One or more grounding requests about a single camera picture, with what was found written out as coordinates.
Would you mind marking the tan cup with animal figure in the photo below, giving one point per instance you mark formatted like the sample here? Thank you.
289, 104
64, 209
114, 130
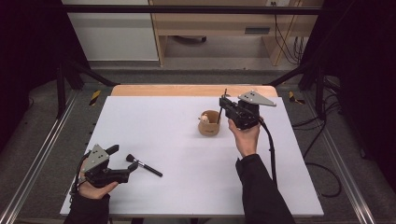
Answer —
210, 128

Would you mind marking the dark curtain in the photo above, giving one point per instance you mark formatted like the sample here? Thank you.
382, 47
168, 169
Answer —
28, 46
367, 62

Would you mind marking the white table cover board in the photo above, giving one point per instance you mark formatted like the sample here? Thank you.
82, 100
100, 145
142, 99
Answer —
174, 149

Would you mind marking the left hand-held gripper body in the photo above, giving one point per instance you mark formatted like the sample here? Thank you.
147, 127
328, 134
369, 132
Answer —
96, 157

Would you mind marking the light wooden desk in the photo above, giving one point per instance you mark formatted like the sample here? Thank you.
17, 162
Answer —
218, 21

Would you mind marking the black metal stand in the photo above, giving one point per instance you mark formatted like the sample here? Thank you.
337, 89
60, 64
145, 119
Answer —
319, 90
61, 90

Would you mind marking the black horizontal frame bar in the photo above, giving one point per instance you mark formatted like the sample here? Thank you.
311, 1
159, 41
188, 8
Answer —
186, 9

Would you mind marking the person's right hand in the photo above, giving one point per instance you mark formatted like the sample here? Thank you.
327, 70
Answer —
247, 140

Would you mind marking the thick black makeup brush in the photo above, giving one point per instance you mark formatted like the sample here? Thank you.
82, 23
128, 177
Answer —
149, 169

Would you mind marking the aluminium floor rail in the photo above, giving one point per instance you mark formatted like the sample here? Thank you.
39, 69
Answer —
37, 155
348, 177

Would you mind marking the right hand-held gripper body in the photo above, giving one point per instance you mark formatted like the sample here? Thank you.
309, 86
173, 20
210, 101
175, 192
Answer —
244, 113

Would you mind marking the white cabinet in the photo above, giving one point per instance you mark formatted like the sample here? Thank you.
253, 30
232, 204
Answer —
115, 37

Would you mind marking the person's left hand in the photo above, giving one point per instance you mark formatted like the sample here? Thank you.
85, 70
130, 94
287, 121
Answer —
95, 191

